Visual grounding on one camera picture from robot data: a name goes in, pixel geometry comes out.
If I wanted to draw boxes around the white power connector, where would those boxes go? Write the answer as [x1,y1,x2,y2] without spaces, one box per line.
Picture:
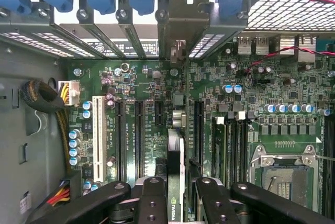
[58,80,81,107]

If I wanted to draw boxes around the green motherboard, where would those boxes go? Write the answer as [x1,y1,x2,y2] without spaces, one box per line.
[59,35,335,215]

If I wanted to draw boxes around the installed green RAM stick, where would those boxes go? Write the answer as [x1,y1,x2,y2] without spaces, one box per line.
[211,116,228,183]

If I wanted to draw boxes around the open black PC case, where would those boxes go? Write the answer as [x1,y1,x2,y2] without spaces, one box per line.
[0,0,335,224]

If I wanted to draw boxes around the CPU socket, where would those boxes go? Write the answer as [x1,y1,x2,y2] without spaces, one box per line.
[248,144,321,209]

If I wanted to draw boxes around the metal locking lever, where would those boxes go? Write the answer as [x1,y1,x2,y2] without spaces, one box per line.
[312,154,335,162]

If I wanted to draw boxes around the white PCI slot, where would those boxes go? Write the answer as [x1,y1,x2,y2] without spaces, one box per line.
[92,95,107,183]

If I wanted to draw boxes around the red black twisted wire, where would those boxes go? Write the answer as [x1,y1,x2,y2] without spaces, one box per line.
[245,0,335,84]

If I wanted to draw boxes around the red yellow power wires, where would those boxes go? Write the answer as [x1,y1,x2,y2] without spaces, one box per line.
[47,179,72,207]

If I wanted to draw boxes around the black braided power cable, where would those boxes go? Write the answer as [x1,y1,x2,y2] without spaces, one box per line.
[20,79,69,175]

